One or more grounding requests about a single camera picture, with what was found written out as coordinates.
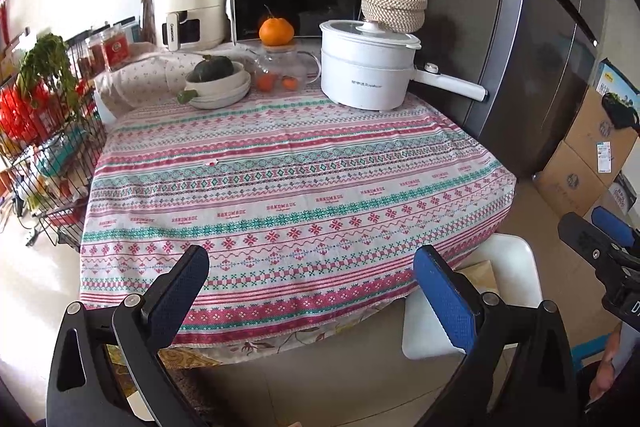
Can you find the dark green pumpkin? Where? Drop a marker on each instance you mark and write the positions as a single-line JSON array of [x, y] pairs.
[[214, 69]]

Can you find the red snack packets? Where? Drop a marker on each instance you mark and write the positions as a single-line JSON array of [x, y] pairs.
[[22, 112]]

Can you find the red-filled clear jar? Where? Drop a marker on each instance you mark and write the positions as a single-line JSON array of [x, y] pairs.
[[116, 49], [95, 54]]

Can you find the blue printed box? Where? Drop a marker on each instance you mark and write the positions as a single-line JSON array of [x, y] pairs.
[[617, 82]]

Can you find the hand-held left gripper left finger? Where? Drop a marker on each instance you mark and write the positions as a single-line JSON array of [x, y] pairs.
[[177, 302]]

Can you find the small wrapper scrap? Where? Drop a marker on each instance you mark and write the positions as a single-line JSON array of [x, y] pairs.
[[211, 163]]

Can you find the brown cardboard box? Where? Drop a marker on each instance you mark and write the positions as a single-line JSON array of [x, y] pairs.
[[590, 127], [570, 182]]

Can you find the glass teapot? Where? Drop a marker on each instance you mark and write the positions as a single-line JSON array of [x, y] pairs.
[[295, 64]]

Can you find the white stacked bowls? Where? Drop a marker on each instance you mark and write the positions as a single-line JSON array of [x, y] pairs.
[[225, 103]]

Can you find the yellow patterned undercloth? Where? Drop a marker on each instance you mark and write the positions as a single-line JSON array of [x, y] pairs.
[[200, 354]]

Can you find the small green fruit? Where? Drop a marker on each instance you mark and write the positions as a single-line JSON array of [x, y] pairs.
[[186, 97]]

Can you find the large orange tangerine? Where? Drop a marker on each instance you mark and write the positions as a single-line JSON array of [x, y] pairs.
[[276, 31]]

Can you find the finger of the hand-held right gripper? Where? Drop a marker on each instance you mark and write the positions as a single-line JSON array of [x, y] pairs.
[[610, 225], [580, 237]]

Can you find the small orange tangerine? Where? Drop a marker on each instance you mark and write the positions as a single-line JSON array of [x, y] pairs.
[[290, 83], [266, 82]]

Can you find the green leafy plant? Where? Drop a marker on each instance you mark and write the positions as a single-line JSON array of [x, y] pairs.
[[47, 62]]

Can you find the person's right hand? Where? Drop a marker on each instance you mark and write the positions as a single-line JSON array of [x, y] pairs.
[[604, 372]]

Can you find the grey refrigerator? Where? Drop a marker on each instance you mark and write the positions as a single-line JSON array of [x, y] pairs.
[[525, 57]]

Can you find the woven lidded basket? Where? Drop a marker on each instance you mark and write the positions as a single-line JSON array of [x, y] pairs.
[[395, 9]]

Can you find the floral fabric cushion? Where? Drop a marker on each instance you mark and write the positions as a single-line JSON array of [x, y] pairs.
[[145, 77]]

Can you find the patterned striped tablecloth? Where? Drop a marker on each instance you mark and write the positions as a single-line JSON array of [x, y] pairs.
[[280, 187]]

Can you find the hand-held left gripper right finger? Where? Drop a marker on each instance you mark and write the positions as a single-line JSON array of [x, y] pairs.
[[445, 302]]

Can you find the white electric cooking pot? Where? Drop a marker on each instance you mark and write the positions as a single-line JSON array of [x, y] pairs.
[[360, 77]]

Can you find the glass vase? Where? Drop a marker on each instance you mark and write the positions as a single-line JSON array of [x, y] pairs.
[[149, 22]]

